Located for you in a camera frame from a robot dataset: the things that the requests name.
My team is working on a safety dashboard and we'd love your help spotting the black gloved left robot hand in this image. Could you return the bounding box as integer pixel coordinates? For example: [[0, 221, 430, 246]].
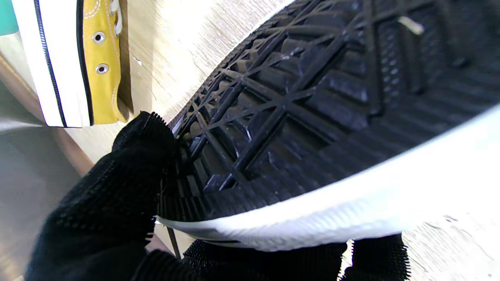
[[25, 111, 411, 281]]

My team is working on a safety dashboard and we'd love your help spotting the brown leather sofa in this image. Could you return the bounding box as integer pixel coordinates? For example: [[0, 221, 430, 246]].
[[0, 51, 172, 281]]

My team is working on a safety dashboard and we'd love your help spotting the yellow canvas sneaker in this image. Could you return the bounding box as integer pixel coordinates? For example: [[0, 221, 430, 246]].
[[156, 0, 500, 252], [11, 0, 134, 128]]

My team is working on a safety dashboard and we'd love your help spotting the green plastic basin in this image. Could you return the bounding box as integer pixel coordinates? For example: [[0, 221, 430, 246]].
[[0, 0, 19, 36]]

